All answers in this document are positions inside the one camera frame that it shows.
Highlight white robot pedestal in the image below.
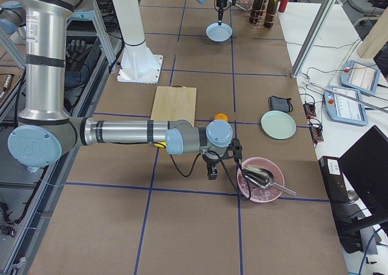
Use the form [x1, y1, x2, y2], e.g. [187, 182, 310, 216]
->
[112, 0, 163, 84]

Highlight black monitor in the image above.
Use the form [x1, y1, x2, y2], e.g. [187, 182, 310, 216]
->
[339, 125, 387, 213]

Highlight pink bowl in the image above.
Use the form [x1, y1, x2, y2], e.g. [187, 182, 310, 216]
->
[237, 157, 284, 203]

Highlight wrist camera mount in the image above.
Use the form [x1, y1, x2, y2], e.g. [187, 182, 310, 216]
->
[222, 138, 243, 163]

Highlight light blue plate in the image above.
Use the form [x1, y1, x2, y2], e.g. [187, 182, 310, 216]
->
[206, 23, 232, 42]

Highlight bamboo cutting board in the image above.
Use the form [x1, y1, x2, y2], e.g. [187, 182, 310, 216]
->
[150, 86, 197, 125]

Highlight light green plate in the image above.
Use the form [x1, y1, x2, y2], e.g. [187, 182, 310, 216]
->
[261, 110, 296, 140]

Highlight lower yellow lemon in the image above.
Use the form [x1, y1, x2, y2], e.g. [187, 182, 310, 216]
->
[154, 142, 166, 148]

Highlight dark green wine bottle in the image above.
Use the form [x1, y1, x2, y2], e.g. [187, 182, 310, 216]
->
[264, 0, 279, 28]

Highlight grey folded cloth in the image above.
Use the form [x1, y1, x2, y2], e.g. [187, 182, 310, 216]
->
[269, 96, 293, 113]

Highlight far teach pendant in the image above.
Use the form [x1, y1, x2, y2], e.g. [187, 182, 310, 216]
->
[339, 60, 381, 96]

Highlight near teach pendant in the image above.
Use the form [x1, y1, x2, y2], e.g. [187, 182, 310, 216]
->
[324, 85, 368, 126]

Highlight teach pendant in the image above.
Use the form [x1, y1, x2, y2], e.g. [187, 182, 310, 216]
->
[324, 85, 368, 126]
[339, 60, 381, 96]

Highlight metal ice scoop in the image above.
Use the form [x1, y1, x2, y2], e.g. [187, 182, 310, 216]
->
[242, 165, 296, 197]

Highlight clear ice cubes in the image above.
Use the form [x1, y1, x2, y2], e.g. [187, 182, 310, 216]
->
[237, 173, 282, 203]

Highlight aluminium frame post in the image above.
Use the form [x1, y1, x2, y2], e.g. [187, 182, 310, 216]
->
[290, 0, 336, 78]

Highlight copper wire bottle rack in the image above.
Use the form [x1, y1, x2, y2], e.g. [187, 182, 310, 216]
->
[249, 0, 269, 28]

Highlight orange fruit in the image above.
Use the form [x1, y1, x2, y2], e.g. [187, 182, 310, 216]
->
[214, 113, 229, 122]

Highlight black computer box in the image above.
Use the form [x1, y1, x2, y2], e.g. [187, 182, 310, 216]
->
[318, 156, 350, 204]

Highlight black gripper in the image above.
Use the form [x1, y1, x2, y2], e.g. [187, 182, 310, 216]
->
[215, 0, 233, 25]
[202, 151, 221, 180]

